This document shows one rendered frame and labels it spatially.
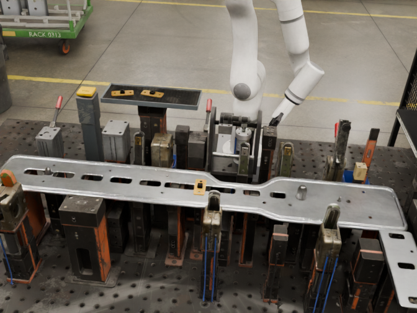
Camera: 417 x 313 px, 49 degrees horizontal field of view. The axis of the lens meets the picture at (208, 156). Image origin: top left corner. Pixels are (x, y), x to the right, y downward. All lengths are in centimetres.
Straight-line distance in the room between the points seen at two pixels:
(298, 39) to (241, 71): 25
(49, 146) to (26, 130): 80
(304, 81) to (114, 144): 77
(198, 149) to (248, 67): 40
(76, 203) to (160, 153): 36
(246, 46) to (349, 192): 67
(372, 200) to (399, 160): 85
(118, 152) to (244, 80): 57
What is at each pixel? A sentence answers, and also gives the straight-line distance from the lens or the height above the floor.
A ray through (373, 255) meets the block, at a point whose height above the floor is 98.
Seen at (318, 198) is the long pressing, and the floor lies 100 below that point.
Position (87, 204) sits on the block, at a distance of 148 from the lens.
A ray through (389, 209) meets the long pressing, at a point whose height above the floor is 100.
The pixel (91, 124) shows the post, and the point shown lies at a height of 102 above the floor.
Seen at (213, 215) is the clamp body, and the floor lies 104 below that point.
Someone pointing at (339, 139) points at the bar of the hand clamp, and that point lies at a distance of 163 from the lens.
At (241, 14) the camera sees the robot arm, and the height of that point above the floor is 145.
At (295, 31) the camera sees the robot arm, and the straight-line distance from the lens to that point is 178.
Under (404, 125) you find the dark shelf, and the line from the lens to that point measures 207.
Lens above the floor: 196
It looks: 34 degrees down
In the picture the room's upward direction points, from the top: 2 degrees clockwise
